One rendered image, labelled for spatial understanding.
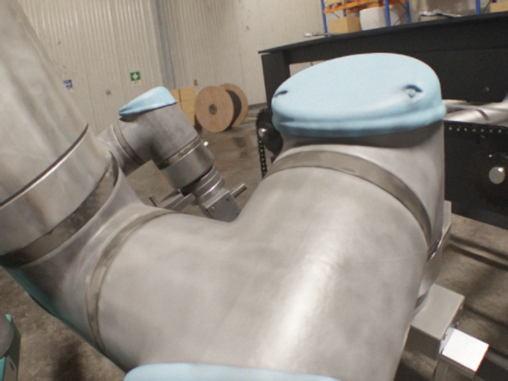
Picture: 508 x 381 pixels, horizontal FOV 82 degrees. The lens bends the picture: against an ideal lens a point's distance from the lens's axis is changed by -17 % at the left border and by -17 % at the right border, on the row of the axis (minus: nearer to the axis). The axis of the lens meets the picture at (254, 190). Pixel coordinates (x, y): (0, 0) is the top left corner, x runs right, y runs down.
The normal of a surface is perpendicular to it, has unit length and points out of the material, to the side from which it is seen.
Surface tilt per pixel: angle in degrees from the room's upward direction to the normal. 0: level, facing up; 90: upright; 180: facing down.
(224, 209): 84
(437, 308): 25
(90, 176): 63
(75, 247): 97
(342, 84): 20
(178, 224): 4
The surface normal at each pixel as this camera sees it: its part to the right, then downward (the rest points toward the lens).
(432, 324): -0.35, -0.72
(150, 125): 0.11, 0.29
